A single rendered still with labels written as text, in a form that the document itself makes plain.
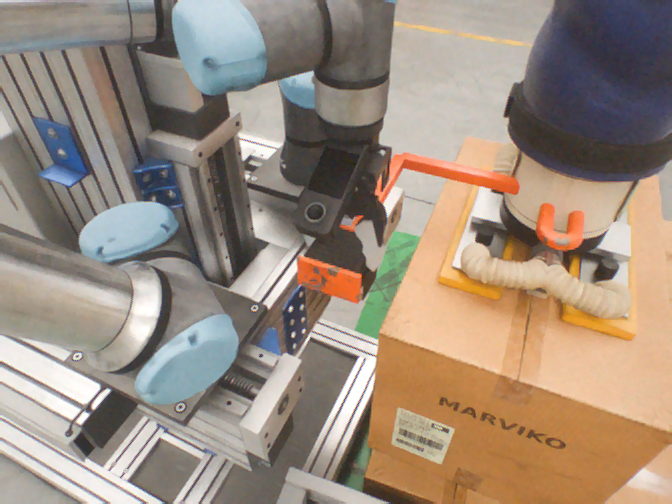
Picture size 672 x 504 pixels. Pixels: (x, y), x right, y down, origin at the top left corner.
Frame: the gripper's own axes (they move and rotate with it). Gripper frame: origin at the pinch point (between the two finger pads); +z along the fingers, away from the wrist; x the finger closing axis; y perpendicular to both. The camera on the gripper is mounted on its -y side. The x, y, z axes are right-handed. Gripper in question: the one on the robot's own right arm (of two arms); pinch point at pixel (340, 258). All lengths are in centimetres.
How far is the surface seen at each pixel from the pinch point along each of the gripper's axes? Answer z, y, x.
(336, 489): 59, -8, -3
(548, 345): 12.8, 7.6, -29.5
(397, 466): 66, 4, -13
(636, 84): -20.6, 20.1, -27.5
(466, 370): 14.8, 0.1, -19.6
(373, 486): 69, -1, -10
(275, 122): 121, 212, 136
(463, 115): 120, 272, 20
